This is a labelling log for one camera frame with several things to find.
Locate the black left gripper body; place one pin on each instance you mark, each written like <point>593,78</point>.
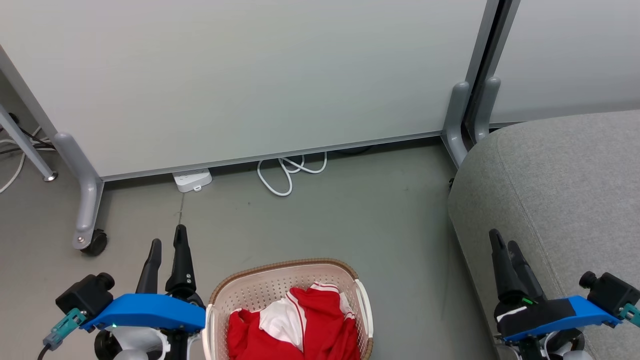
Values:
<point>197,299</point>

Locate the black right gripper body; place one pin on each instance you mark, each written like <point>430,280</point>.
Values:
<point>512,312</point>

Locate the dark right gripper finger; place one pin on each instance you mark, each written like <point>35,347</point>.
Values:
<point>527,277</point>
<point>504,272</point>

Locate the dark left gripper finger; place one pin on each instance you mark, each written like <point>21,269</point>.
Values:
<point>150,270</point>
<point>181,265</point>

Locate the red and white garment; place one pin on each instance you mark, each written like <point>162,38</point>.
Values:
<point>320,330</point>

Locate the grey fabric sofa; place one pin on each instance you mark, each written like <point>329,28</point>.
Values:
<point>565,190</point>

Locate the white plastic laundry basket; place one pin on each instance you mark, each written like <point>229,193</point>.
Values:
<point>260,290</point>

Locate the white power strip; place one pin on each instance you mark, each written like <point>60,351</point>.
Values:
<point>192,180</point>

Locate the grey panel foot with caster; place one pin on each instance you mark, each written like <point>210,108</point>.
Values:
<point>86,200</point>

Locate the grey metal table leg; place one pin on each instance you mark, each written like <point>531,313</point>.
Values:
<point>25,145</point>

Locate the wide white partition panel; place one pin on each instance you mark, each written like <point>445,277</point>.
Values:
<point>240,75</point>

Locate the narrow white partition panel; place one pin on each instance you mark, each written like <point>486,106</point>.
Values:
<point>570,55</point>

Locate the blue left wrist camera bracket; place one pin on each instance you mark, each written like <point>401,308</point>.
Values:
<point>150,311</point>

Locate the blue wrist camera bracket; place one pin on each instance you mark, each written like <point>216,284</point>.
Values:
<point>150,311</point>
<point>565,315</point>

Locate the blue right wrist camera bracket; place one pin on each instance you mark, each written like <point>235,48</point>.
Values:
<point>565,315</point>

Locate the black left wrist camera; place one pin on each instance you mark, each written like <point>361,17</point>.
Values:
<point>85,296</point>

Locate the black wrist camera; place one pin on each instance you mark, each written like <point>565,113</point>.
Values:
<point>85,296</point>
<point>611,292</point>

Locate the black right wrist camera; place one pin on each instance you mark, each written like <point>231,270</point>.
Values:
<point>611,292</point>

